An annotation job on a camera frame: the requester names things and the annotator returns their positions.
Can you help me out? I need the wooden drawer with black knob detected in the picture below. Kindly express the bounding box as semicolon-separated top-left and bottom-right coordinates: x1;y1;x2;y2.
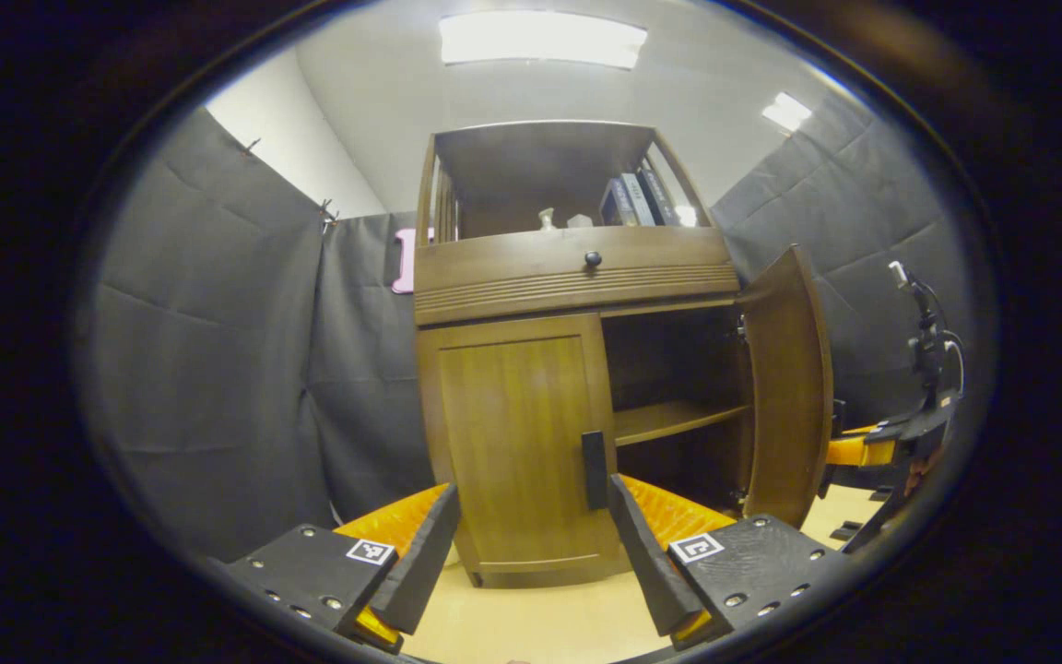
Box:
414;226;737;280

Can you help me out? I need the pale grey book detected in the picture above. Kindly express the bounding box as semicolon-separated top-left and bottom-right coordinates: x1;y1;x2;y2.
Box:
620;173;657;227

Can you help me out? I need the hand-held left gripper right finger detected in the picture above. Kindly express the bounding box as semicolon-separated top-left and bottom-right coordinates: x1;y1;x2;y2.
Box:
607;473;850;651

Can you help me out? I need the large ceiling light panel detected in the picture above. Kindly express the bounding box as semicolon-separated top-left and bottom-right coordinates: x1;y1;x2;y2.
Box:
439;11;649;71

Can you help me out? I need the black backdrop cloth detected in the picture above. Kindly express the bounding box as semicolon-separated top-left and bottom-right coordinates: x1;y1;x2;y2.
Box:
79;88;988;563

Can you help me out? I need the dark grey book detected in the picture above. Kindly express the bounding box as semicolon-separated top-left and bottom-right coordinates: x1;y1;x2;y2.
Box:
637;168;680;227

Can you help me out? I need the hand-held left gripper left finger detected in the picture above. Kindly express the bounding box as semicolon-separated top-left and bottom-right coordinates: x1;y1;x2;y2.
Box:
208;482;463;656

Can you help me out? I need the brown wooden shoe cabinet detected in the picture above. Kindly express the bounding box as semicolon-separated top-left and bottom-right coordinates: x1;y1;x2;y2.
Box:
411;120;755;589

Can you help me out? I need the blue book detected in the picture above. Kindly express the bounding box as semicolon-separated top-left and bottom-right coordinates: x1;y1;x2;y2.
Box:
599;178;630;227

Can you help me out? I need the small ceiling light panel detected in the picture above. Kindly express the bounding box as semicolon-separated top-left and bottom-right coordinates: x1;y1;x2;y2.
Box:
761;90;813;133

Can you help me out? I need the wooden cabinet door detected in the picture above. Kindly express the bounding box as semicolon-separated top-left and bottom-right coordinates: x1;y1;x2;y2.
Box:
419;312;622;578
736;244;834;529

